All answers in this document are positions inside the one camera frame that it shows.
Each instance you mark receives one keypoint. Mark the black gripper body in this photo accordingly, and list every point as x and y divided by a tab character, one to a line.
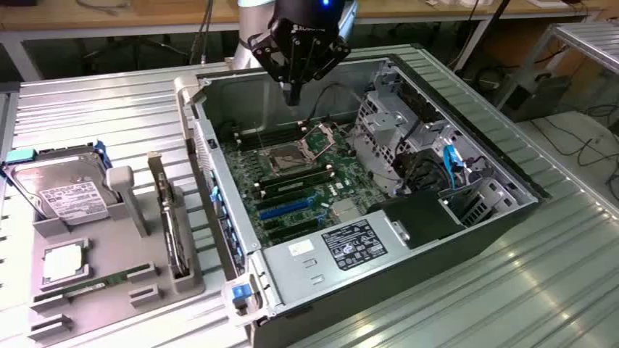
304	18

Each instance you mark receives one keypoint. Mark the black graphics card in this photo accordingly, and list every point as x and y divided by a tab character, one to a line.
167	217

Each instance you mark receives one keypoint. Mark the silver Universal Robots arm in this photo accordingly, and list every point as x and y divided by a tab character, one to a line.
251	21

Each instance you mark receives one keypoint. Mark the metal disk bay cage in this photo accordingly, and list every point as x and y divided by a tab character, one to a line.
382	119

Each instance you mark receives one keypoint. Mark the metal socket cover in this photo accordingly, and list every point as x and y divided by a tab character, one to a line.
306	145

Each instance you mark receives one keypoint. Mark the CPU socket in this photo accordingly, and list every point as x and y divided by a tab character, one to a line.
286	159

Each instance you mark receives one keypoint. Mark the black chair base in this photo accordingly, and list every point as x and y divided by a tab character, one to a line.
140	43

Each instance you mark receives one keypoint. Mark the wooden desk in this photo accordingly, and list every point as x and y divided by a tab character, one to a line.
144	16

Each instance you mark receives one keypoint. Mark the green motherboard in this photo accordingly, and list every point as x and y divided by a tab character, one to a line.
338	181

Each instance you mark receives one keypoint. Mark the RAM stick with white label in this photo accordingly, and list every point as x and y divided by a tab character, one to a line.
290	186

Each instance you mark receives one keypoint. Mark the black expansion slot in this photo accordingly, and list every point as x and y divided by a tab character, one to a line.
280	201
290	226
295	235

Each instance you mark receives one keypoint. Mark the open black PC case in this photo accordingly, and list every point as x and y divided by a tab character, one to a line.
483	152

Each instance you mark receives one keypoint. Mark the blue expansion slot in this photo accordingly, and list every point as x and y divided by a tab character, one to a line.
286	210

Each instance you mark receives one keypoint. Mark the silver chipset heatsink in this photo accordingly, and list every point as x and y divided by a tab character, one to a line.
346	210

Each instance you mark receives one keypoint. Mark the black box on floor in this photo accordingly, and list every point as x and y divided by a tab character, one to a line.
546	94

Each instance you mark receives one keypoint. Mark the black plastic shroud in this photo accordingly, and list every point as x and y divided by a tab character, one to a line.
415	217

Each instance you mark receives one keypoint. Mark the metal slat side table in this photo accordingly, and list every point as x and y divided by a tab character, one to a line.
590	40

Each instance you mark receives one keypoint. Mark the silver hard disk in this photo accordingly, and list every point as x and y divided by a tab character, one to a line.
63	188

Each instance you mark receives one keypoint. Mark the blue disk caddy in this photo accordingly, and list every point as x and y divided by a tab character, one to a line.
19	156

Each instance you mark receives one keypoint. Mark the grey power supply unit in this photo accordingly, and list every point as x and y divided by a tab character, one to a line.
299	275

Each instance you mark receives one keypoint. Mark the grey parts rack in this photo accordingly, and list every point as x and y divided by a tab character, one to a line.
111	253

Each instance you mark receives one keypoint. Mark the blue case latch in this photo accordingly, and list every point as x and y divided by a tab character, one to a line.
240	293

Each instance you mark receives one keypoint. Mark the green RAM stick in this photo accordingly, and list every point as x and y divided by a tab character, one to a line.
116	279

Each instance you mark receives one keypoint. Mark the silver CPU chip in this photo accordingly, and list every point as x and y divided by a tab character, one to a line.
63	262

